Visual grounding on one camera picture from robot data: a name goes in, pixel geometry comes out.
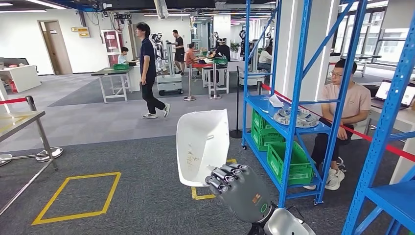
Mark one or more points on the yellow wall sign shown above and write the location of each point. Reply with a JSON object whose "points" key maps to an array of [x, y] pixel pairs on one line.
{"points": [[81, 32]]}

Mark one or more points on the white humanoid robot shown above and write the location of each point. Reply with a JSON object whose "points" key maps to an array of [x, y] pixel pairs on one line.
{"points": [[158, 52]]}

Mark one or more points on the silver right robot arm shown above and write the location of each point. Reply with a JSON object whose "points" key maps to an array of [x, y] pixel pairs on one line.
{"points": [[285, 223]]}

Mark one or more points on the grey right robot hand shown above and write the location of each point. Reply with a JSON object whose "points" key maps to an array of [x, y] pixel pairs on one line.
{"points": [[243, 194]]}

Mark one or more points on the open laptop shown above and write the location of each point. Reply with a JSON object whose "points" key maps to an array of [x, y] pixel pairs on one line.
{"points": [[380, 91]]}

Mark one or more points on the white plastic shell part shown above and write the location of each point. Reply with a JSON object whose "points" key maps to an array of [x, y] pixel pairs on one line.
{"points": [[201, 142]]}

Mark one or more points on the black pole stand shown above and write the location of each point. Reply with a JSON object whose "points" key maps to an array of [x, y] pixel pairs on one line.
{"points": [[237, 97]]}

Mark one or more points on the small white plastic part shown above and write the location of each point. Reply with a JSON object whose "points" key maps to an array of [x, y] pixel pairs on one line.
{"points": [[275, 101]]}

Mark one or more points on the brown door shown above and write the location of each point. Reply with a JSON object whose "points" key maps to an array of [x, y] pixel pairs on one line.
{"points": [[55, 48]]}

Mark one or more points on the green plastic crate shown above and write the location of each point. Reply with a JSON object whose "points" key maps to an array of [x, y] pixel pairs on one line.
{"points": [[259, 121], [120, 66], [264, 139], [219, 61], [301, 168]]}

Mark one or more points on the white lift cart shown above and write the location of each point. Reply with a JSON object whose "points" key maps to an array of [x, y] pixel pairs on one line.
{"points": [[170, 82]]}

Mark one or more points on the steel workbench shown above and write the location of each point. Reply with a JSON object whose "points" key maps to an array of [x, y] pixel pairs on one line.
{"points": [[16, 121]]}

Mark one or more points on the round grey metal part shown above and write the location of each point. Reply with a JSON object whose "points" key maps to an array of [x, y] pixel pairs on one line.
{"points": [[308, 118]]}

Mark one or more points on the green potted plant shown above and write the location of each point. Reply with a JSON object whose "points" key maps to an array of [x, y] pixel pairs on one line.
{"points": [[234, 47]]}

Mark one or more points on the dark top white table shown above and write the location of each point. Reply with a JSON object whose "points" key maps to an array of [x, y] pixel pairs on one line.
{"points": [[110, 71]]}

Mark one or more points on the chrome base stool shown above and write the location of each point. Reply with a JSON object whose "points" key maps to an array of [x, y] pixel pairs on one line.
{"points": [[341, 162]]}

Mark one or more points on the chrome barrier post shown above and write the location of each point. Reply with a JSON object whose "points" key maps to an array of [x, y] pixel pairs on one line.
{"points": [[5, 160], [31, 103], [215, 81], [190, 84]]}

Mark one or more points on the red white cabinet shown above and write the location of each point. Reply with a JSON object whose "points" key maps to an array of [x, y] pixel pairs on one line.
{"points": [[112, 45]]}

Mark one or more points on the white desk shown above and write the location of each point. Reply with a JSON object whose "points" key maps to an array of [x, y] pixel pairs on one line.
{"points": [[22, 77], [403, 172]]}

